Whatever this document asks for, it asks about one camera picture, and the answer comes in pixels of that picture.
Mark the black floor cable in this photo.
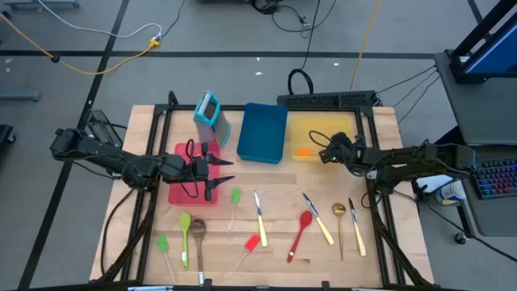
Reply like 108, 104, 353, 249
160, 0, 187, 40

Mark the monitor with black stand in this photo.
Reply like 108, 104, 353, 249
448, 0, 517, 85

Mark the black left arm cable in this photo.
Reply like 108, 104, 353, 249
180, 138, 200, 200

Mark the gold metal spoon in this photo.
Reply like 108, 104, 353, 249
331, 202, 347, 262

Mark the red spatula clear handle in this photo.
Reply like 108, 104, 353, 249
225, 234, 262, 279

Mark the wooden spoon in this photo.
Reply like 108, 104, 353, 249
189, 218, 208, 286

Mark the thin black cable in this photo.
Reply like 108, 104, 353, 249
375, 64, 438, 95
397, 74, 442, 125

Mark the white bottle blue label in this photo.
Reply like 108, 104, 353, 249
435, 180, 467, 206

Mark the black wire mesh box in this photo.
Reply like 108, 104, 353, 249
86, 109, 124, 150

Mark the green silicone spoon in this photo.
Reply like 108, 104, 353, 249
178, 212, 192, 271

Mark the black desk cable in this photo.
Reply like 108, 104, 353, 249
418, 193, 517, 264

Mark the black aluminium table frame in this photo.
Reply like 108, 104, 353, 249
99, 91, 435, 291

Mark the green spatula clear handle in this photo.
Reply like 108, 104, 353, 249
156, 234, 178, 285
227, 187, 242, 234

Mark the red silicone spoon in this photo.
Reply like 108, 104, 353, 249
286, 209, 314, 264

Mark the metal box grater teal handle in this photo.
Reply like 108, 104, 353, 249
193, 90, 232, 149

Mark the backlit computer keyboard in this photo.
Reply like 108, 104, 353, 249
470, 157, 517, 201

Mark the long black perforated box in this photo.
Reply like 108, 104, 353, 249
276, 90, 377, 108

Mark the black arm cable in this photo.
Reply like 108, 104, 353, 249
309, 129, 333, 150
180, 138, 200, 200

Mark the black coiled cable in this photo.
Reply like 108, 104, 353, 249
287, 0, 323, 96

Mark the blue plastic bin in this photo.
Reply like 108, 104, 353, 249
236, 102, 289, 165

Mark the white floor cable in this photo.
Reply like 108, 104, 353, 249
38, 0, 163, 40

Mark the black cable tangle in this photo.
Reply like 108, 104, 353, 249
250, 0, 324, 40

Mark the knife with cream handle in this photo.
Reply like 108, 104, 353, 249
253, 189, 269, 248
348, 197, 368, 258
302, 192, 335, 247

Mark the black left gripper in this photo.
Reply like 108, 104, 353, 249
186, 141, 236, 202

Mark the yellow floor cable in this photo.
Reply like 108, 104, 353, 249
0, 11, 162, 77

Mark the grey side desk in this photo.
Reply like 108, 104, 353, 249
434, 50, 517, 238

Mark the pink plastic bin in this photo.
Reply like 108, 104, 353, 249
168, 141, 222, 207

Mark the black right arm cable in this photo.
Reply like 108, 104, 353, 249
309, 129, 333, 150

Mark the yellow translucent plastic bin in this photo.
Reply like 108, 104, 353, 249
288, 114, 356, 162

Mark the black floor stand foot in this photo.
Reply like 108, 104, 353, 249
0, 124, 16, 145

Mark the yellow hanging cable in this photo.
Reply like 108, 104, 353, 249
349, 0, 382, 92

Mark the grey furniture foot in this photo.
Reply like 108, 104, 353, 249
0, 91, 41, 102
3, 0, 81, 10

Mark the white paper sheet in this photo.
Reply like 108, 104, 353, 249
415, 174, 454, 194

